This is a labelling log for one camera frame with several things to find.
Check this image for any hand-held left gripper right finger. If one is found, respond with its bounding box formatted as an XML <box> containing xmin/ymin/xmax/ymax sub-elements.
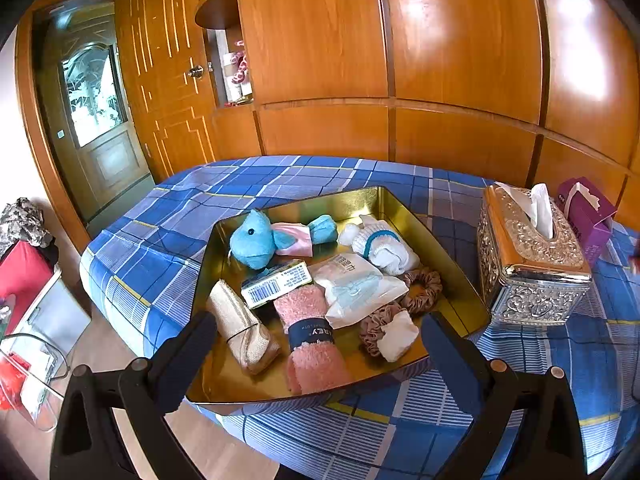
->
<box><xmin>421</xmin><ymin>311</ymin><xmax>586</xmax><ymax>480</ymax></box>

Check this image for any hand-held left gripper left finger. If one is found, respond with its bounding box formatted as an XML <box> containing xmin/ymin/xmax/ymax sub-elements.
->
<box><xmin>49</xmin><ymin>311</ymin><xmax>218</xmax><ymax>480</ymax></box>

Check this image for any beige towel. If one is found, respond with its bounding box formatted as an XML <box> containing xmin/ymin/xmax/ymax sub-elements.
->
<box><xmin>206</xmin><ymin>280</ymin><xmax>282</xmax><ymax>375</ymax></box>

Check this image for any small white cloth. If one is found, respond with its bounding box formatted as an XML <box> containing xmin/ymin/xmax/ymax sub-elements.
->
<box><xmin>376</xmin><ymin>310</ymin><xmax>420</xmax><ymax>362</ymax></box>

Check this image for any dusty pink scrunchie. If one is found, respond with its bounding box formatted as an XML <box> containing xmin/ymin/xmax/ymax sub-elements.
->
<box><xmin>400</xmin><ymin>267</ymin><xmax>444</xmax><ymax>315</ymax></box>
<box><xmin>359</xmin><ymin>301</ymin><xmax>406</xmax><ymax>358</ymax></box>

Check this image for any small barcode box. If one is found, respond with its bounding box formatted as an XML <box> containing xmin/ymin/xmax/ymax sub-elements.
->
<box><xmin>241</xmin><ymin>258</ymin><xmax>315</xmax><ymax>309</ymax></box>

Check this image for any pink fuzzy towel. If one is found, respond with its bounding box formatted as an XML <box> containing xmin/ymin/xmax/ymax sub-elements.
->
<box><xmin>272</xmin><ymin>282</ymin><xmax>352</xmax><ymax>395</ymax></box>

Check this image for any white wipes packet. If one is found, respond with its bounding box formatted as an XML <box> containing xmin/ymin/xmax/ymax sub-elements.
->
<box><xmin>312</xmin><ymin>252</ymin><xmax>410</xmax><ymax>331</ymax></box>

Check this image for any blue plush toy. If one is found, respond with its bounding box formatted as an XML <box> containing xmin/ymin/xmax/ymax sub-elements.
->
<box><xmin>229</xmin><ymin>209</ymin><xmax>337</xmax><ymax>271</ymax></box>

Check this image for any gold metal tray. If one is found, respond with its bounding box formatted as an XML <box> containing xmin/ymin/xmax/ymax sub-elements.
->
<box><xmin>185</xmin><ymin>186</ymin><xmax>492</xmax><ymax>405</ymax></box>

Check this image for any ornate silver tissue box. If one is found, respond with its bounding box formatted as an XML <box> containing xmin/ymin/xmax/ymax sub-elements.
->
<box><xmin>476</xmin><ymin>182</ymin><xmax>592</xmax><ymax>328</ymax></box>

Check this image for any white storage box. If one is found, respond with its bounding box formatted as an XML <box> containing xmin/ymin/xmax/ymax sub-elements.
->
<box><xmin>22</xmin><ymin>266</ymin><xmax>93</xmax><ymax>361</ymax></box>

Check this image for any glass side table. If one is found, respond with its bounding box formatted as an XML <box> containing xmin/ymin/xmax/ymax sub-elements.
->
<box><xmin>0</xmin><ymin>332</ymin><xmax>71</xmax><ymax>433</ymax></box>

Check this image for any blue plaid bed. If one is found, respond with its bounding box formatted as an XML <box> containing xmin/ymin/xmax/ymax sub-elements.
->
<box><xmin>79</xmin><ymin>155</ymin><xmax>640</xmax><ymax>480</ymax></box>

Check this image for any white tissue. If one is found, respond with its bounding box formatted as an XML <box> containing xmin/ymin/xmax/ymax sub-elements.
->
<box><xmin>495</xmin><ymin>181</ymin><xmax>555</xmax><ymax>240</ymax></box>

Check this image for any red box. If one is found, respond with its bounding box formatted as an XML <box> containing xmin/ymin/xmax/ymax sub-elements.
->
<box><xmin>0</xmin><ymin>241</ymin><xmax>56</xmax><ymax>333</ymax></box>

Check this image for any purple tissue box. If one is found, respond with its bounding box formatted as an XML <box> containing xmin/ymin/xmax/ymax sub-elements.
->
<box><xmin>556</xmin><ymin>176</ymin><xmax>617</xmax><ymax>267</ymax></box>

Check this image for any wooden door with glass pane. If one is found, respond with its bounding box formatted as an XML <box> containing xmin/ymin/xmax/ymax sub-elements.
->
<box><xmin>35</xmin><ymin>2</ymin><xmax>156</xmax><ymax>226</ymax></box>

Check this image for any camouflage cloth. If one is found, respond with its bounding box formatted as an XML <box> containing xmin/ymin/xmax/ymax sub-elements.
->
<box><xmin>0</xmin><ymin>197</ymin><xmax>53</xmax><ymax>256</ymax></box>

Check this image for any patterned wooden door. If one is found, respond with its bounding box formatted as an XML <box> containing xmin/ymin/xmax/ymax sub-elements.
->
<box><xmin>115</xmin><ymin>0</ymin><xmax>221</xmax><ymax>183</ymax></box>

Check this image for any pink decoration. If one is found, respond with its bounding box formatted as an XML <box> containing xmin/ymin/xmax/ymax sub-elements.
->
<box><xmin>227</xmin><ymin>39</ymin><xmax>251</xmax><ymax>88</ymax></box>

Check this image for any curved wooden shelf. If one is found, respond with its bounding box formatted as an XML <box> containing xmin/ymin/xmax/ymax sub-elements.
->
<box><xmin>194</xmin><ymin>0</ymin><xmax>238</xmax><ymax>31</ymax></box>

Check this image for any wooden wardrobe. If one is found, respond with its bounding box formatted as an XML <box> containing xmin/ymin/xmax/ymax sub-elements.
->
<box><xmin>195</xmin><ymin>0</ymin><xmax>640</xmax><ymax>216</ymax></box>

